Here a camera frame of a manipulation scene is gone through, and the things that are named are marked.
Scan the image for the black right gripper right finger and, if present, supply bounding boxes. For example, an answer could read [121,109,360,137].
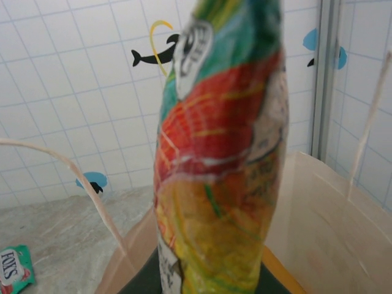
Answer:
[260,263,290,294]

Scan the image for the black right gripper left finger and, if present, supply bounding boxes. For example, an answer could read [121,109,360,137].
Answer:
[118,247,163,294]

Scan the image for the orange red green snack bag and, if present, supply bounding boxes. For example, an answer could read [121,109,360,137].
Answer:
[153,0,291,294]

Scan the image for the white paper bag green print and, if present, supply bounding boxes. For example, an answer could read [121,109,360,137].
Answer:
[0,50,392,294]

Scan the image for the green Fox's candy bag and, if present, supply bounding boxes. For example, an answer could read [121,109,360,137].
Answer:
[0,244,37,287]

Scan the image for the aluminium corner post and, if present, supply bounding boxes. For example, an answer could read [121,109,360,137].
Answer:
[311,0,342,160]

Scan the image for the blue dolphin wall sticker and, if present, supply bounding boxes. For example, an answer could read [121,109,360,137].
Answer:
[338,45,349,70]

